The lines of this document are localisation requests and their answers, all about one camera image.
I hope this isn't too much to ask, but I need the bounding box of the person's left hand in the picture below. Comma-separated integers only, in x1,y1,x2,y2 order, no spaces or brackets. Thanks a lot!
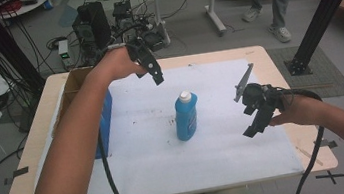
87,43,149,87

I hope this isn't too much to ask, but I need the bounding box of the blue bottle with white cap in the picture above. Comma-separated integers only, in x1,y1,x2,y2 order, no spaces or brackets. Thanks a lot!
170,88,205,144

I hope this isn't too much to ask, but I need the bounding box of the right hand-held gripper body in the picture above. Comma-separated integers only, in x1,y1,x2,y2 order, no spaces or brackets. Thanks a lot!
228,59,287,117

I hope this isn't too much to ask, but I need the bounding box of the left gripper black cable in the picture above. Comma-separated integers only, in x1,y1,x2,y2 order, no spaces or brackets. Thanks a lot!
96,126,130,194

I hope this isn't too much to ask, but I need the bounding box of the blue plastic container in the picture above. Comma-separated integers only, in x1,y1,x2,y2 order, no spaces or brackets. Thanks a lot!
86,89,121,161

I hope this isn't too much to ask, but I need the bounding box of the person's right hand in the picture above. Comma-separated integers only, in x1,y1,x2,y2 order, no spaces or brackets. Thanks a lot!
265,90,325,131

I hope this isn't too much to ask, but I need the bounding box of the small grey power box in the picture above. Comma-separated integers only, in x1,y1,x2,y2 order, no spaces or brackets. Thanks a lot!
56,38,72,61

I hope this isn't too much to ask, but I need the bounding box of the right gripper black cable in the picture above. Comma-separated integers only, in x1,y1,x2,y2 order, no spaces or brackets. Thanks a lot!
274,80,336,194

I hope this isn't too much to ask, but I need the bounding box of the black computer tower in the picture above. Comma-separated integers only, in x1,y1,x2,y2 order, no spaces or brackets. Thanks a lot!
68,0,115,62

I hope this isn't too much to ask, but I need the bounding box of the white frame desk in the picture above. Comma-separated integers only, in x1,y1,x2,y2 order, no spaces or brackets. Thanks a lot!
146,0,257,47

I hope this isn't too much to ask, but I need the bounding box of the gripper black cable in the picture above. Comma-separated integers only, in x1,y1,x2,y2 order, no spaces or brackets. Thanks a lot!
274,80,336,194
96,126,130,194

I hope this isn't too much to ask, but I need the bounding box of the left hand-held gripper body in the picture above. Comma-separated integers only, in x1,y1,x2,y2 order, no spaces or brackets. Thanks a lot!
123,37,158,71

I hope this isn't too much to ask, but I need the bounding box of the white table mat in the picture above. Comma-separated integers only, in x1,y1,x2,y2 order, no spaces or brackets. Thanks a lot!
12,52,307,194

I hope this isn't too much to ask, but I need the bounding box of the dark grey floor mat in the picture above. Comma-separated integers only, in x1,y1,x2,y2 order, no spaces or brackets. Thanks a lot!
266,38,344,106

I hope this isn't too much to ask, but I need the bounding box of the open cardboard box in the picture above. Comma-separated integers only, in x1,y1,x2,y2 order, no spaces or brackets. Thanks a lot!
43,65,104,138

